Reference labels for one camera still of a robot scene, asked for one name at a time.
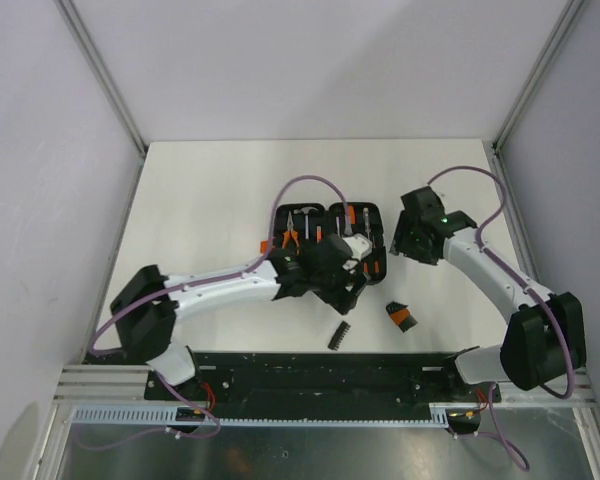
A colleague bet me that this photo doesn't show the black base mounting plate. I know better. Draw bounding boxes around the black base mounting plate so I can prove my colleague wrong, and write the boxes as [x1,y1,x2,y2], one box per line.
[143,352,502,411]

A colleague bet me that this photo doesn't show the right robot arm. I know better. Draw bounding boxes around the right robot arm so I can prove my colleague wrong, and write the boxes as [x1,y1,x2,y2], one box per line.
[390,187,587,401]

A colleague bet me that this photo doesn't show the orange handled pliers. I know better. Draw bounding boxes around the orange handled pliers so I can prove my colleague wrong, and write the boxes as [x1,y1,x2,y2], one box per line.
[281,211,300,251]

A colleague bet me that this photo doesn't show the claw hammer black handle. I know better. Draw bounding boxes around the claw hammer black handle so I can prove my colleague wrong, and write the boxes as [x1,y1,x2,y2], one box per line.
[297,205,320,242]

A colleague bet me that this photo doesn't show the orange handled screwdriver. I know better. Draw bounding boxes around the orange handled screwdriver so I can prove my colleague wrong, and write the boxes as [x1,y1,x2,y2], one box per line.
[347,204,356,236]

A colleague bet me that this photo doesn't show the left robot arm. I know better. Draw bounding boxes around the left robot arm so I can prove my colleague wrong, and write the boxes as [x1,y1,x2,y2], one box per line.
[110,234,372,400]

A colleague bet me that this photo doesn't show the right aluminium frame post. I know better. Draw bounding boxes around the right aluminium frame post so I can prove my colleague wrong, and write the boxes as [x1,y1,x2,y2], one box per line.
[491,0,589,154]

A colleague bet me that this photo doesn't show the black bit holder strip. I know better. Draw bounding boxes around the black bit holder strip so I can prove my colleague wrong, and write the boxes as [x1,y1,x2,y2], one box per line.
[327,321,351,351]

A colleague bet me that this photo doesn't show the grey slotted cable duct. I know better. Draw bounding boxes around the grey slotted cable duct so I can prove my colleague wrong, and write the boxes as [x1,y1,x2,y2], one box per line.
[72,403,449,428]

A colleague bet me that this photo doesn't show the aluminium frame post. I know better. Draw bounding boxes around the aluminium frame post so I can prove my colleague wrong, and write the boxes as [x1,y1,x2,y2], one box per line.
[491,0,589,154]
[54,0,148,158]

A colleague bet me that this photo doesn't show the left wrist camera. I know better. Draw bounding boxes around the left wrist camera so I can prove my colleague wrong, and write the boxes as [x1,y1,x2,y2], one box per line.
[342,234,373,271]

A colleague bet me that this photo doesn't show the black plastic tool case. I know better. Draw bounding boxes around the black plastic tool case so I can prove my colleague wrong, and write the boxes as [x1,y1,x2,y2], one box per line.
[260,202,387,285]

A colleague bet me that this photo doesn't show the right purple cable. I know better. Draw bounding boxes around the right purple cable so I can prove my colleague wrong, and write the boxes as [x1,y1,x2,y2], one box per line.
[427,165,576,471]

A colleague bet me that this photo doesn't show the left aluminium frame post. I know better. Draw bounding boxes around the left aluminium frame post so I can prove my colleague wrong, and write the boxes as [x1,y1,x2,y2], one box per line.
[54,0,148,158]

